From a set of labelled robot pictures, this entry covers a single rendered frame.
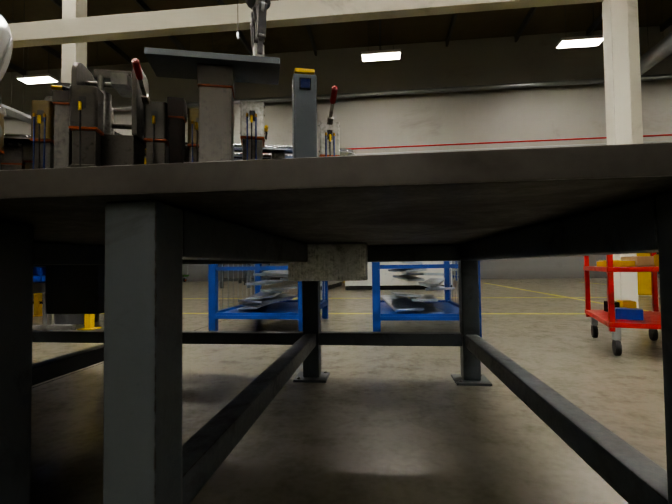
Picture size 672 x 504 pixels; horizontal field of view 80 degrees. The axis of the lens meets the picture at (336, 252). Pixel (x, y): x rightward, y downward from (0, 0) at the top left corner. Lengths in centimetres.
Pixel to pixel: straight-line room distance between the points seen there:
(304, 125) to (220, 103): 25
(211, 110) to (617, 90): 444
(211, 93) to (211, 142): 14
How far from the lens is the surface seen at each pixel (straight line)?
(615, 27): 541
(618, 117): 508
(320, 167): 51
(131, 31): 578
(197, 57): 130
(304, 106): 128
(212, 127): 126
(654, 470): 89
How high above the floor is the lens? 56
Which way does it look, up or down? 2 degrees up
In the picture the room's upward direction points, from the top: 1 degrees counter-clockwise
